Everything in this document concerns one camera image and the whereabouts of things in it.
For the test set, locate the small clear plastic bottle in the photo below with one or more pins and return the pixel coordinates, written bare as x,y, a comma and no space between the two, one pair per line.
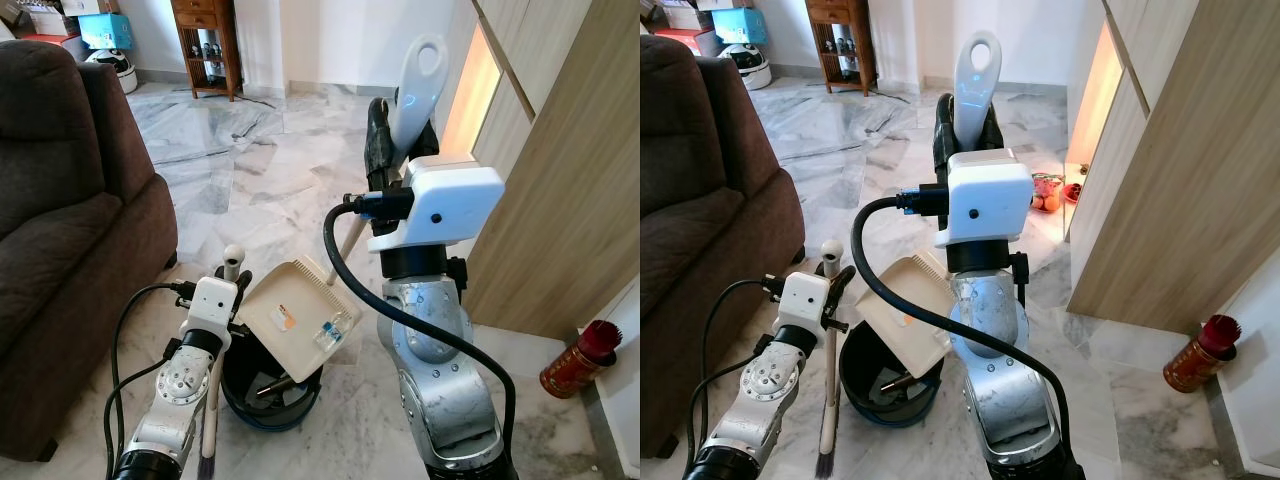
330,335

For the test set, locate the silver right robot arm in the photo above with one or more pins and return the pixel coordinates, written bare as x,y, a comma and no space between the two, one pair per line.
1005,380
440,380

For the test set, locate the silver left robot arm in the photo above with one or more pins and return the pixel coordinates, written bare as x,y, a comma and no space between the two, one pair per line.
180,400
765,390

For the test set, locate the red patterned pot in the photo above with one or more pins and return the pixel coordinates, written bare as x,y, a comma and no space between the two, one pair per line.
1047,192

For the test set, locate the black round bin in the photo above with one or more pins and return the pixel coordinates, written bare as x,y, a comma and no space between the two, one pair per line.
890,405
275,405

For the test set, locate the light wood wardrobe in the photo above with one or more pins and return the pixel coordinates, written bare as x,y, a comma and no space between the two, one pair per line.
1200,150
570,150

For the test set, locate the small wooden shelf cabinet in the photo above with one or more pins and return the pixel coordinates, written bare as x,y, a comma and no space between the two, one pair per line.
205,45
840,40

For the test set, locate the brown sofa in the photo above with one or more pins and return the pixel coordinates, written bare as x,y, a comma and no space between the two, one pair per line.
700,220
60,220

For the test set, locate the white round appliance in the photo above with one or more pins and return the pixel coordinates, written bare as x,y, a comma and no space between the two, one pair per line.
115,70
745,65

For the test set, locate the blue box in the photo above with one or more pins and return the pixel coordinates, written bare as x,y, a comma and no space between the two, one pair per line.
740,25
105,30

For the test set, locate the red cylindrical tin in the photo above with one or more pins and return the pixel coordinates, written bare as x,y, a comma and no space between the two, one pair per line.
575,365
1195,360

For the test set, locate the stacked cardboard boxes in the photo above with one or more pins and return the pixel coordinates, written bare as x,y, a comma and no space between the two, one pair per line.
50,15
680,12

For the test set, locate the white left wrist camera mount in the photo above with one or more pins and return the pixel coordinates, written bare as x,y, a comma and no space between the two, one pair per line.
805,300
208,305

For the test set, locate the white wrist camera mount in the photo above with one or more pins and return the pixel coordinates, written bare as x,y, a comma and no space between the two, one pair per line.
990,195
208,305
805,300
445,200

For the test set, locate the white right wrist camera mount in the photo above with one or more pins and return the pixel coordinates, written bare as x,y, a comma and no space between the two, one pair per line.
990,195
445,200

